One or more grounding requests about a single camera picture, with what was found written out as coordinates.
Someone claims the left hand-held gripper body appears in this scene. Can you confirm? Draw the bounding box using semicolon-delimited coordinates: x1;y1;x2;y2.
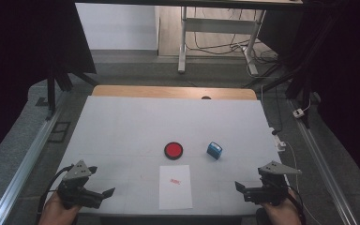
57;159;105;210

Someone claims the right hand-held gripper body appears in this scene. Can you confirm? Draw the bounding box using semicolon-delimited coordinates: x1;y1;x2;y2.
243;160;303;206

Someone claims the blue stamp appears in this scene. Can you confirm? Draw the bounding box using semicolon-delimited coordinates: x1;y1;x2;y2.
206;141;224;161

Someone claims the white paper sheet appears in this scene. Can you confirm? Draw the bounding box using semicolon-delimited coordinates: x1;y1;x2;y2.
158;164;193;211

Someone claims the round red ink pad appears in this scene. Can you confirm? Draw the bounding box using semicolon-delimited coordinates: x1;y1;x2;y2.
164;142;184;161

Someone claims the person's right hand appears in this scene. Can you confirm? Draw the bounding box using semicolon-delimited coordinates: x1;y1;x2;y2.
261;190;303;225

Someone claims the person's left hand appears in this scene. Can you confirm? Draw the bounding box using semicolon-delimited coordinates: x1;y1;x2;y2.
38;191;83;225

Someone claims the black metal stand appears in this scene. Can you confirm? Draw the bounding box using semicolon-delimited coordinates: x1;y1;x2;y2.
243;60;314;129
44;68;100;122

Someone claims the wooden table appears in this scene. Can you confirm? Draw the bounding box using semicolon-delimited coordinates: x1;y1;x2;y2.
92;84;258;101

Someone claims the black curtain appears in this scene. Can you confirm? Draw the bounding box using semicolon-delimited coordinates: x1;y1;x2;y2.
0;0;98;170
258;0;360;192

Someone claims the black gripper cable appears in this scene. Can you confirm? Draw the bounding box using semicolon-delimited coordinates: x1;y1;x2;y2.
37;164;75;221
286;186;307;225

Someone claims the thin white cable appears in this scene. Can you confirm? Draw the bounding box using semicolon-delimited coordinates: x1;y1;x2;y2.
284;141;323;225

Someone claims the aluminium rail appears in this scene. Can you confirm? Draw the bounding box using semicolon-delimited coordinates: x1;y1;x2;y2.
0;104;64;225
289;98;359;225

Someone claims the tangle of black cables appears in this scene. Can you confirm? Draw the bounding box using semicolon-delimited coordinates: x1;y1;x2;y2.
186;7;279;79

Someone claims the white metal desk frame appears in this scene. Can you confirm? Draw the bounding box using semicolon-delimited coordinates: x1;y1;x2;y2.
177;6;267;76

